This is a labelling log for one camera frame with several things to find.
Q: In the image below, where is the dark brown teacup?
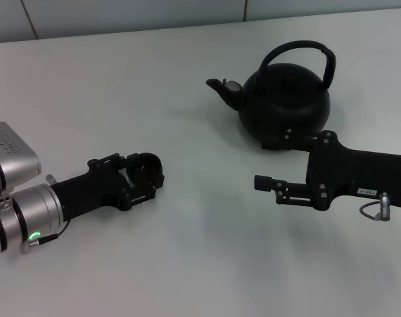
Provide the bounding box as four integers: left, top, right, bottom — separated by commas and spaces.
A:
126, 152, 163, 186

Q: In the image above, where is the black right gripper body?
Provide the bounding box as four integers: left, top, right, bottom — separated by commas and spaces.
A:
304, 129, 401, 212

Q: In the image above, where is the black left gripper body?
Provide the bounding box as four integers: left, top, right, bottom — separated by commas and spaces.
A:
50, 158, 133, 226

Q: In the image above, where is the right gripper cable with connector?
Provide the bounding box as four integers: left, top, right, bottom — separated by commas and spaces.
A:
359, 193, 391, 222

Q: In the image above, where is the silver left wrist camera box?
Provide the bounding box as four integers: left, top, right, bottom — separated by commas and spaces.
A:
0, 121, 42, 195

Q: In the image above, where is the black round teapot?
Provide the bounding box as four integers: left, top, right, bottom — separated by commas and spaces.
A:
205, 40, 338, 151

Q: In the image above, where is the left gripper cable with connector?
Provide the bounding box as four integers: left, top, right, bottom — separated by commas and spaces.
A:
20, 174, 72, 255

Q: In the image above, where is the gripper cable with connector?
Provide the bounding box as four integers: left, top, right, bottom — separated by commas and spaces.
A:
20, 174, 72, 255
359, 193, 391, 222

